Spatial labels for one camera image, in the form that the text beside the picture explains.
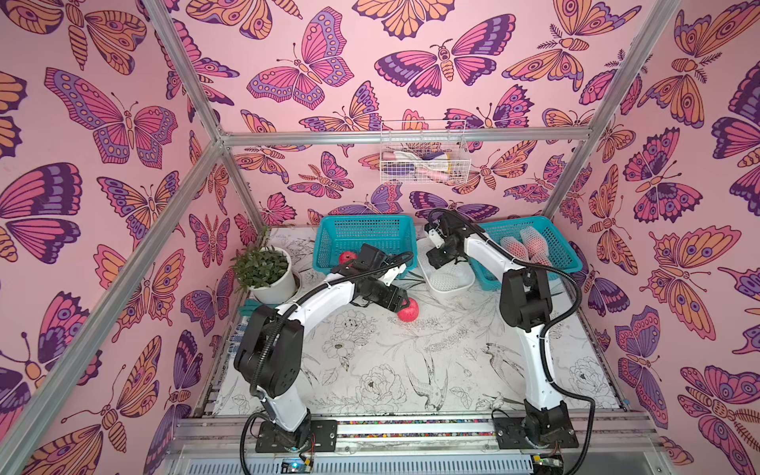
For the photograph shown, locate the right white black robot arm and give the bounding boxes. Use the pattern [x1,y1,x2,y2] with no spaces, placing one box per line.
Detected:
[425,208,596,474]

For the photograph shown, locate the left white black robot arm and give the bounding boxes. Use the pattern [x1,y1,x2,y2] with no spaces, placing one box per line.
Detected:
[234,243,415,452]

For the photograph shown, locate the white plastic tray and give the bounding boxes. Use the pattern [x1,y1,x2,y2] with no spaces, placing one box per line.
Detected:
[417,237,476,304]

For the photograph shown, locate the left teal plastic basket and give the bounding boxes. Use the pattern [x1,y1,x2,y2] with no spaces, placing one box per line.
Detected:
[312,215,418,274]

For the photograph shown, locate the teal plastic basket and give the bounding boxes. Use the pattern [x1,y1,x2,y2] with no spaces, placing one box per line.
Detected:
[469,216,582,291]
[312,215,418,274]

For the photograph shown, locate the right teal plastic basket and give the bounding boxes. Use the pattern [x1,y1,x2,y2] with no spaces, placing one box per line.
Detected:
[469,216,582,291]

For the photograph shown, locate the potted green plant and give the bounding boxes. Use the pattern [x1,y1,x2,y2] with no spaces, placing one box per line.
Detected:
[232,228,298,306]

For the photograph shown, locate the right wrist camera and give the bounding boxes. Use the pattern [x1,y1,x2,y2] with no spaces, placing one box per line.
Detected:
[427,229,445,249]

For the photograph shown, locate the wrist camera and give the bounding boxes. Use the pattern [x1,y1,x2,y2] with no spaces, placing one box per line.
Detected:
[380,263,408,286]
[427,229,445,249]

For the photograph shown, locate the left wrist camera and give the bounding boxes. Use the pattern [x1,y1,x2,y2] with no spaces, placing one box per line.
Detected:
[380,263,408,286]

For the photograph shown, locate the white wire wall basket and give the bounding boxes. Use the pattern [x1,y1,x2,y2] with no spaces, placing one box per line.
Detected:
[377,121,471,186]

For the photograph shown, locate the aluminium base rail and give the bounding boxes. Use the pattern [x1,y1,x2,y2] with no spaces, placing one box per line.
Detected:
[158,412,678,474]

